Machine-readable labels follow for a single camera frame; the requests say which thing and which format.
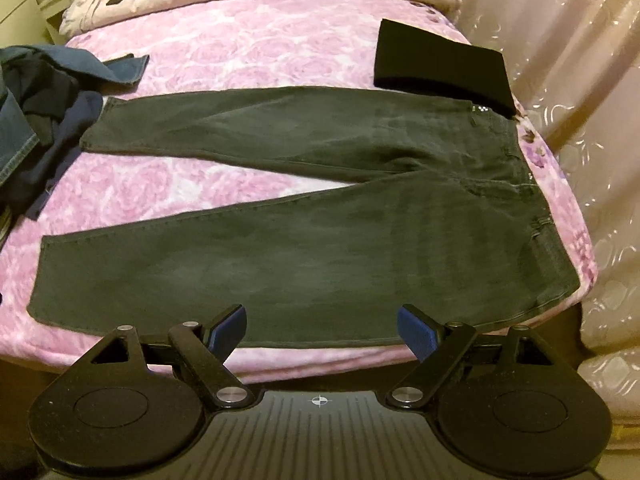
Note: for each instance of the pink floral bed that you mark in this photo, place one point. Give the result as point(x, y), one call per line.
point(250, 50)

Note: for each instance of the dark grey pants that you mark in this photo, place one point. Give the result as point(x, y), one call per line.
point(300, 260)

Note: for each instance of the black folded garment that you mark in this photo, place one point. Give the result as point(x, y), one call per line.
point(440, 70)

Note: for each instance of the striped garment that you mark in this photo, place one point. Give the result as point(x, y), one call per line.
point(4, 222)

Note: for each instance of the navy garment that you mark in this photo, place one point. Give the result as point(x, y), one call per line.
point(70, 120)

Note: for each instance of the faded blue jeans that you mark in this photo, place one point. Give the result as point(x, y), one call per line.
point(15, 140)

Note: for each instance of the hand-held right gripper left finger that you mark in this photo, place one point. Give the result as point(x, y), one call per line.
point(227, 331)

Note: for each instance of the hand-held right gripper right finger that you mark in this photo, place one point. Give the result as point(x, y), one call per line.
point(417, 334)

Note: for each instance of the white vanity table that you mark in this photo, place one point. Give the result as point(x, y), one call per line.
point(55, 25)

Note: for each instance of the pale patterned curtain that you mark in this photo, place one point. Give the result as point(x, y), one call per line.
point(575, 60)

